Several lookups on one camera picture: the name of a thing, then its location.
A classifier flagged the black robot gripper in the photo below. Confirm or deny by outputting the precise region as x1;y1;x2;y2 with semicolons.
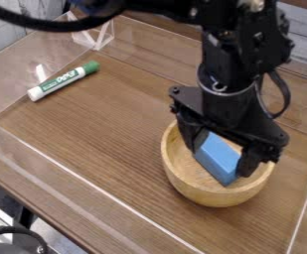
169;85;290;178

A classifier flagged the green white dry-erase marker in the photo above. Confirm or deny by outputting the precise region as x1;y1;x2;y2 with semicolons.
28;61;100;101

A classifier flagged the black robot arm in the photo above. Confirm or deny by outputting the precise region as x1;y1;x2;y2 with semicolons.
0;0;294;178

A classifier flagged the blue foam block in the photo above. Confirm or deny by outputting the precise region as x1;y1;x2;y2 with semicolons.
194;133;240;187

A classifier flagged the clear acrylic corner bracket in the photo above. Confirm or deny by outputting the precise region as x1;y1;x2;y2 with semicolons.
73;21;115;52

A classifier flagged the black cable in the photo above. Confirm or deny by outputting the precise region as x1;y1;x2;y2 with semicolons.
0;225;52;254

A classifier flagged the light wooden bowl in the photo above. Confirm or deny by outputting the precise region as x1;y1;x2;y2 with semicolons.
161;121;275;207

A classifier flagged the clear acrylic front wall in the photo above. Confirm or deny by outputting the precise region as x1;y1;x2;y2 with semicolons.
0;127;206;254

